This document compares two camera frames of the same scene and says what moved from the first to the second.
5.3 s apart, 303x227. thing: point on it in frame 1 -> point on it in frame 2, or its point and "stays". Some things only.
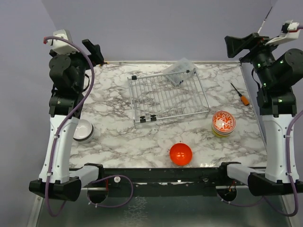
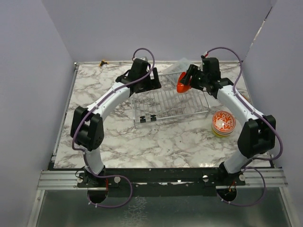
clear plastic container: x=180 y=72 stays
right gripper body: x=262 y=56 -> x=201 y=80
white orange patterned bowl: x=224 y=121 stays
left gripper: x=95 y=56 -> x=155 y=82
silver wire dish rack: x=166 y=95 stays
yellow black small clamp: x=106 y=63 stays
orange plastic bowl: x=181 y=154 -> x=182 y=88
